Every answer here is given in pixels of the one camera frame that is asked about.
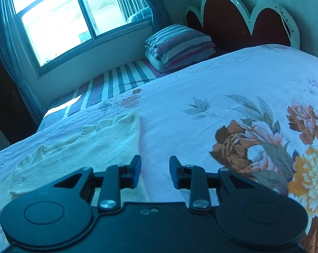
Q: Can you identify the floral white bedspread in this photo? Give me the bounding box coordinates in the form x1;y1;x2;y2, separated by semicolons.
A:
0;43;318;253

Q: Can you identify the scalloped dark red headboard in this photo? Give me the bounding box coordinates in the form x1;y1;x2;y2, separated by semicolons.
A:
185;0;300;50

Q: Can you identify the striped bed sheet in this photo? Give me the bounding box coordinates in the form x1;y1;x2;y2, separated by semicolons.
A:
38;47;228;133

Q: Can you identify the folded blue cloth bundle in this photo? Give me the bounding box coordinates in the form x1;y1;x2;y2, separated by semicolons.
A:
126;7;152;23

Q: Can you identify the dark wooden door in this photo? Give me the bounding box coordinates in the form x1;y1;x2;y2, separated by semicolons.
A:
0;39;39;143

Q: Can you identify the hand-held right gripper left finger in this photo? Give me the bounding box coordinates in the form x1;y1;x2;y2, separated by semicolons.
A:
53;155;142;213

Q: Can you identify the white wall cord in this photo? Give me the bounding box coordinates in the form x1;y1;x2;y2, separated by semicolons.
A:
254;0;293;40

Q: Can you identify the blue-grey curtain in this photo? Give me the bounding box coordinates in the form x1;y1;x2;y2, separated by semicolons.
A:
0;0;43;125
112;0;172;32

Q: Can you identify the cream knit sweater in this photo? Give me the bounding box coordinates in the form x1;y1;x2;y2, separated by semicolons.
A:
0;108;150;218

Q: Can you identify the folded striped quilt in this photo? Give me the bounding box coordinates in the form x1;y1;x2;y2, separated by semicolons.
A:
144;23;217;73

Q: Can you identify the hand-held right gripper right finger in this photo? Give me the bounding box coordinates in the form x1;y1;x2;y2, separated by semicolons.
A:
169;155;265;213

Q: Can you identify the sliding glass window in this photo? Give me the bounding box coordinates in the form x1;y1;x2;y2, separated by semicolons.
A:
6;0;153;78

